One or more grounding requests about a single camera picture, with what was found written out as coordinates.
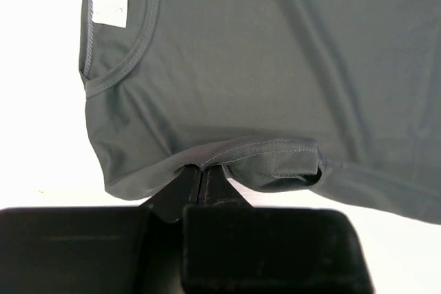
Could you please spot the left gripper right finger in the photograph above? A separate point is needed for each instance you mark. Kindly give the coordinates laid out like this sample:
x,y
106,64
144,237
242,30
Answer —
x,y
230,246

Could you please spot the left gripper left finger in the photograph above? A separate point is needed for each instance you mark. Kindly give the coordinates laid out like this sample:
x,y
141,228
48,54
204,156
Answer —
x,y
98,249

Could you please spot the dark grey t-shirt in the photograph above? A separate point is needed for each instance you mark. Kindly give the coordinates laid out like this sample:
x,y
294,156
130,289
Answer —
x,y
341,97

